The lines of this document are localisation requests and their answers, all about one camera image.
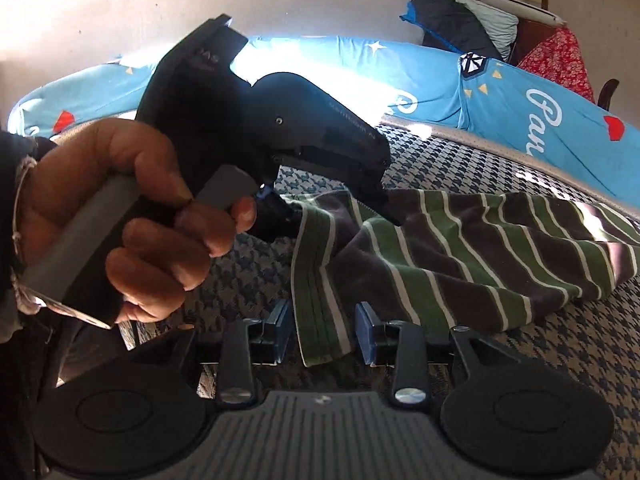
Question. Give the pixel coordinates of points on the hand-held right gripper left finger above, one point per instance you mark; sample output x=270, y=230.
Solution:
x=282, y=332

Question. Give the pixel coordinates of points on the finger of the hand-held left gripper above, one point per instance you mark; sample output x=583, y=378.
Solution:
x=387, y=202
x=277, y=215

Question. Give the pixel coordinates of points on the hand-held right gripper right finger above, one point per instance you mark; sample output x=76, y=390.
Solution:
x=364, y=332

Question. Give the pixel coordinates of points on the green brown striped t-shirt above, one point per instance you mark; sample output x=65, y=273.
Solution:
x=450, y=260

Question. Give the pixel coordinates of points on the person's left hand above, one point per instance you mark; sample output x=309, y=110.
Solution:
x=90, y=160

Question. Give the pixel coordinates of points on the blue printed quilt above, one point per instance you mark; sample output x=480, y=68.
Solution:
x=430, y=80

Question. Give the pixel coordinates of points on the houndstooth woven mat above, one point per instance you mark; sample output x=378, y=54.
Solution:
x=550, y=360

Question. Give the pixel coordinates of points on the brown wooden furniture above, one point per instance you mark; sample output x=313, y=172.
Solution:
x=532, y=40

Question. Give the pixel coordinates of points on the red floral cloth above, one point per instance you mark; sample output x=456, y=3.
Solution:
x=560, y=65

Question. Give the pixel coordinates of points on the white flat pillow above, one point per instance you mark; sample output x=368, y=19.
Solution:
x=520, y=5

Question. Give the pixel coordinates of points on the dark chair back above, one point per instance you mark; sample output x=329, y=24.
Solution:
x=607, y=94

